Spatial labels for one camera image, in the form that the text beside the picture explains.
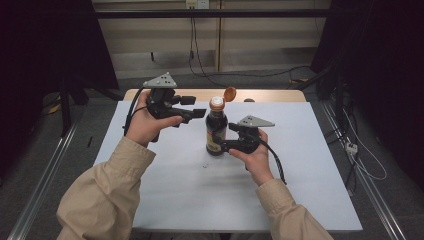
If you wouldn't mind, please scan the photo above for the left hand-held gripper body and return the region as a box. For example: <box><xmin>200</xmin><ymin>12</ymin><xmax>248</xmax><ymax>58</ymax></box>
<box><xmin>142</xmin><ymin>71</ymin><xmax>195</xmax><ymax>126</ymax></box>

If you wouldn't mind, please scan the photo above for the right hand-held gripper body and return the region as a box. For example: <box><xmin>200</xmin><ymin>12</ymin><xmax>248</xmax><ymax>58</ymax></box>
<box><xmin>219</xmin><ymin>114</ymin><xmax>276</xmax><ymax>155</ymax></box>

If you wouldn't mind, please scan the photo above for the dark soy sauce bottle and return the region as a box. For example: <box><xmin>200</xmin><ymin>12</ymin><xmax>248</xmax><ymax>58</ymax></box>
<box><xmin>205</xmin><ymin>86</ymin><xmax>238</xmax><ymax>157</ymax></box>

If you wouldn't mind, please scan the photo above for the person's left hand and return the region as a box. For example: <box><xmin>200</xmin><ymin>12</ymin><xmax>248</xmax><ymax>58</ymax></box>
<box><xmin>125</xmin><ymin>89</ymin><xmax>185</xmax><ymax>148</ymax></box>

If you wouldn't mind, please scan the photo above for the person's right hand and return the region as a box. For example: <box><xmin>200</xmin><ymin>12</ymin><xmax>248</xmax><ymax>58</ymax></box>
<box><xmin>228</xmin><ymin>128</ymin><xmax>275</xmax><ymax>187</ymax></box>

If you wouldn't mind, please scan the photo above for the wooden table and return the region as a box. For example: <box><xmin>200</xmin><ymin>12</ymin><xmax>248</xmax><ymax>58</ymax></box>
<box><xmin>123</xmin><ymin>88</ymin><xmax>307</xmax><ymax>103</ymax></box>

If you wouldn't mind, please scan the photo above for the black horizontal bar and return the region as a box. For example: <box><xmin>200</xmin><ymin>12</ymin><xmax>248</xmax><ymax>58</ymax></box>
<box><xmin>93</xmin><ymin>8</ymin><xmax>334</xmax><ymax>20</ymax></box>

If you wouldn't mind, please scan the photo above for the black metal stand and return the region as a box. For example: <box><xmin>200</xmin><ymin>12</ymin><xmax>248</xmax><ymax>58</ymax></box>
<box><xmin>293</xmin><ymin>63</ymin><xmax>349</xmax><ymax>135</ymax></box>
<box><xmin>58</xmin><ymin>75</ymin><xmax>125</xmax><ymax>138</ymax></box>

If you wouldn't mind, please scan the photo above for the white power strip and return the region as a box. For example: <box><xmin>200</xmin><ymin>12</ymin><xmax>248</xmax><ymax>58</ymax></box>
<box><xmin>344</xmin><ymin>141</ymin><xmax>360</xmax><ymax>156</ymax></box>

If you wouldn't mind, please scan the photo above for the yellow floor tape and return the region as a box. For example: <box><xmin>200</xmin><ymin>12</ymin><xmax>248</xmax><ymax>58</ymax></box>
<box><xmin>46</xmin><ymin>95</ymin><xmax>63</xmax><ymax>116</ymax></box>

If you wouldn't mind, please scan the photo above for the dark curtain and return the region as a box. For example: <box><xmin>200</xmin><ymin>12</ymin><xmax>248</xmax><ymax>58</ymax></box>
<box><xmin>310</xmin><ymin>0</ymin><xmax>424</xmax><ymax>193</ymax></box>
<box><xmin>0</xmin><ymin>0</ymin><xmax>120</xmax><ymax>183</ymax></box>

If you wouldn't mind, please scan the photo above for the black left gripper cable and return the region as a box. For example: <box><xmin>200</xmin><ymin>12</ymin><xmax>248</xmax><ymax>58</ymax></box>
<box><xmin>122</xmin><ymin>86</ymin><xmax>150</xmax><ymax>138</ymax></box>

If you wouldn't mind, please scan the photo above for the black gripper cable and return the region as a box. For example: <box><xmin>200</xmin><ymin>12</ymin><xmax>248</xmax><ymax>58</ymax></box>
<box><xmin>259</xmin><ymin>137</ymin><xmax>288</xmax><ymax>186</ymax></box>
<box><xmin>122</xmin><ymin>86</ymin><xmax>150</xmax><ymax>138</ymax></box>

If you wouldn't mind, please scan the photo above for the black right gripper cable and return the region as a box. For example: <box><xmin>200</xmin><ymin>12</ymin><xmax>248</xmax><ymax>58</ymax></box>
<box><xmin>259</xmin><ymin>137</ymin><xmax>288</xmax><ymax>186</ymax></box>

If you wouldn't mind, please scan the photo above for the black hanging cable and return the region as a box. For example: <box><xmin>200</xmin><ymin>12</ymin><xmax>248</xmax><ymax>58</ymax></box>
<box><xmin>187</xmin><ymin>8</ymin><xmax>232</xmax><ymax>90</ymax></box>

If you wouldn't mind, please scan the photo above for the black floor cable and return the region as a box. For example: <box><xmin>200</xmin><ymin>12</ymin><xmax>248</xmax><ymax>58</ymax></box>
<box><xmin>213</xmin><ymin>65</ymin><xmax>313</xmax><ymax>80</ymax></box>

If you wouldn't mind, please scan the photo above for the white wall socket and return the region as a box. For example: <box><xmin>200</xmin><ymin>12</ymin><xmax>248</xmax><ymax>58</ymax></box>
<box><xmin>185</xmin><ymin>0</ymin><xmax>211</xmax><ymax>10</ymax></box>

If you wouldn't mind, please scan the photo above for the white cable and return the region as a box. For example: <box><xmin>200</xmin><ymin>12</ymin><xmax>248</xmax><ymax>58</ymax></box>
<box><xmin>342</xmin><ymin>109</ymin><xmax>388</xmax><ymax>182</ymax></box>

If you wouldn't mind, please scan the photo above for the aluminium floor rail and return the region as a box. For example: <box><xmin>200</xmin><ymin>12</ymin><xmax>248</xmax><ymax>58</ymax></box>
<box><xmin>7</xmin><ymin>121</ymin><xmax>82</xmax><ymax>240</ymax></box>
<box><xmin>319</xmin><ymin>100</ymin><xmax>407</xmax><ymax>240</ymax></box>

